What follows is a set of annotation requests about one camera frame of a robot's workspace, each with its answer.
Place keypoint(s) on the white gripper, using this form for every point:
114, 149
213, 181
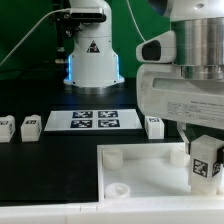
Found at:
162, 92

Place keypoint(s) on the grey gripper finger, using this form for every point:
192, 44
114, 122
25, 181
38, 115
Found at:
220, 157

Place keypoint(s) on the white square tabletop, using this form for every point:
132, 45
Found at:
143, 171

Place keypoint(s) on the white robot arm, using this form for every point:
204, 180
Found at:
197, 24

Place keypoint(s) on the white marker sheet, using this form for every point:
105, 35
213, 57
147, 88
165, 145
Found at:
87, 120

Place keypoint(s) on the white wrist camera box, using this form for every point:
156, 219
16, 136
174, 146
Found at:
161, 49

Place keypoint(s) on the white front obstacle wall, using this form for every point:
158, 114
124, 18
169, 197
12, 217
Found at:
183, 210

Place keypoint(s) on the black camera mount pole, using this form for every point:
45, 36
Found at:
65, 27

